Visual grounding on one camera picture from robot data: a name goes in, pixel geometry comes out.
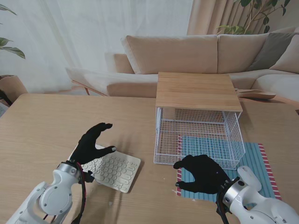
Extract black red left arm cable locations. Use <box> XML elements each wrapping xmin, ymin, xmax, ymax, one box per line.
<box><xmin>70</xmin><ymin>162</ymin><xmax>88</xmax><ymax>224</ymax></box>

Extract tall green leafy plant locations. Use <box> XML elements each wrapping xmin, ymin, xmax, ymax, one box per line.
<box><xmin>217</xmin><ymin>0</ymin><xmax>292</xmax><ymax>35</ymax></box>

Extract beige sectional sofa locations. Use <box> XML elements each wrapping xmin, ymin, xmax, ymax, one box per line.
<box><xmin>106</xmin><ymin>27</ymin><xmax>299</xmax><ymax>103</ymax></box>

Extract blue striped mouse pad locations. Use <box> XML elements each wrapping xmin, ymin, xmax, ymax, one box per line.
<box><xmin>175</xmin><ymin>135</ymin><xmax>283</xmax><ymax>203</ymax></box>

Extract black stand piece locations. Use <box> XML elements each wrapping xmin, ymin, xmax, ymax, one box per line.
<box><xmin>0</xmin><ymin>90</ymin><xmax>13</xmax><ymax>107</ymax></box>

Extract white lounge chair wooden legs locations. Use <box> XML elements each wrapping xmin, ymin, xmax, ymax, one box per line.
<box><xmin>64</xmin><ymin>67</ymin><xmax>110</xmax><ymax>97</ymax></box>

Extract white sheer curtain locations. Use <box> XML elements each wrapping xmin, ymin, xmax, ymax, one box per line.
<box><xmin>0</xmin><ymin>0</ymin><xmax>194</xmax><ymax>94</ymax></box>

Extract white wire drawer basket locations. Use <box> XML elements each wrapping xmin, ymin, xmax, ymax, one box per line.
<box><xmin>153</xmin><ymin>108</ymin><xmax>246</xmax><ymax>170</ymax></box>

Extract beige pleated curtain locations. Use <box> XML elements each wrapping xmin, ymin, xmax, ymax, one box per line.
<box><xmin>186</xmin><ymin>0</ymin><xmax>299</xmax><ymax>36</ymax></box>

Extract black red arm cable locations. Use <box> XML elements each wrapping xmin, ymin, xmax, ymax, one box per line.
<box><xmin>70</xmin><ymin>162</ymin><xmax>88</xmax><ymax>224</ymax></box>
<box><xmin>215</xmin><ymin>185</ymin><xmax>232</xmax><ymax>224</ymax></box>

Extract black red right arm cable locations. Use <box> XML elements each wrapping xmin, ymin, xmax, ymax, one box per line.
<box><xmin>215</xmin><ymin>185</ymin><xmax>232</xmax><ymax>224</ymax></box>

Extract cream round-key keyboard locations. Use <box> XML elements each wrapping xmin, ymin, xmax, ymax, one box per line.
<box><xmin>80</xmin><ymin>144</ymin><xmax>142</xmax><ymax>194</ymax></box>

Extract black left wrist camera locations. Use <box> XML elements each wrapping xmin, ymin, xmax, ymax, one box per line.
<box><xmin>83</xmin><ymin>171</ymin><xmax>95</xmax><ymax>184</ymax></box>

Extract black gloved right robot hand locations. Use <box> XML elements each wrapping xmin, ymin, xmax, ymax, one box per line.
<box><xmin>173</xmin><ymin>154</ymin><xmax>231</xmax><ymax>195</ymax></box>

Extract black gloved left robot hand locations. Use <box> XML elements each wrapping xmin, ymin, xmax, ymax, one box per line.
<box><xmin>70</xmin><ymin>122</ymin><xmax>117</xmax><ymax>167</ymax></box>

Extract shallow wooden tray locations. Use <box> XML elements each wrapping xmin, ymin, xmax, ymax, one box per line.
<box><xmin>235</xmin><ymin>88</ymin><xmax>277</xmax><ymax>101</ymax></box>

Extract beige woven planter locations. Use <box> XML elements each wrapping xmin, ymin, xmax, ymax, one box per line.
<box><xmin>0</xmin><ymin>74</ymin><xmax>29</xmax><ymax>98</ymax></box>

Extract broad-leaf green plant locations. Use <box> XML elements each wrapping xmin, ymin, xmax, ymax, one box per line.
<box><xmin>0</xmin><ymin>4</ymin><xmax>26</xmax><ymax>59</ymax></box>

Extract wood top wire organizer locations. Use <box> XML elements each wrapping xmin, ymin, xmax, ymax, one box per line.
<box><xmin>155</xmin><ymin>71</ymin><xmax>243</xmax><ymax>138</ymax></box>

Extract grey sofa cushion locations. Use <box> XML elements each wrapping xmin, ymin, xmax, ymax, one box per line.
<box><xmin>249</xmin><ymin>32</ymin><xmax>295</xmax><ymax>71</ymax></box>

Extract cream sofa cushion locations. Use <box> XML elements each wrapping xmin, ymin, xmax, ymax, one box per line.
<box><xmin>270</xmin><ymin>35</ymin><xmax>299</xmax><ymax>75</ymax></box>

